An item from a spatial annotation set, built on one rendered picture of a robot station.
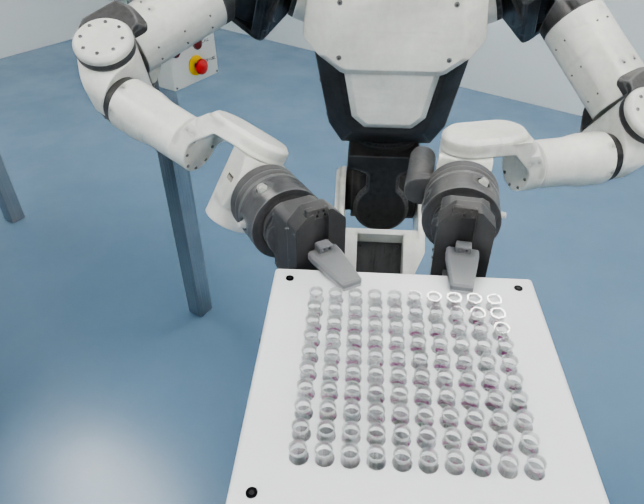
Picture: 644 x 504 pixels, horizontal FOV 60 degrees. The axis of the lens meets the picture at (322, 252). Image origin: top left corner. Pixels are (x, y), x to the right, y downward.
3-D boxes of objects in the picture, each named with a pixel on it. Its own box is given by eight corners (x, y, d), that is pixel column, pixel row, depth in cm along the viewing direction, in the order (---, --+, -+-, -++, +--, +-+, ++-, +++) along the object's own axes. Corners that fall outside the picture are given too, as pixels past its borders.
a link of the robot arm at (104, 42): (43, 19, 72) (180, -57, 79) (80, 87, 84) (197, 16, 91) (92, 70, 69) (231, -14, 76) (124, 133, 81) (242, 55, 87)
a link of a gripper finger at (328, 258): (337, 293, 51) (307, 258, 55) (367, 283, 52) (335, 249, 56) (337, 280, 50) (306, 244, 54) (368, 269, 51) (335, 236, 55)
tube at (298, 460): (309, 514, 41) (306, 456, 37) (291, 512, 41) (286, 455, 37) (310, 497, 42) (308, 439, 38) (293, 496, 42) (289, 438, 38)
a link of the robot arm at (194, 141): (276, 150, 65) (189, 97, 68) (245, 216, 68) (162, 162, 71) (298, 151, 71) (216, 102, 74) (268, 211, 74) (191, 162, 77)
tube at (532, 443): (519, 505, 42) (543, 447, 37) (501, 504, 42) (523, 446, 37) (515, 488, 43) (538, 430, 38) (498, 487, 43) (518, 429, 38)
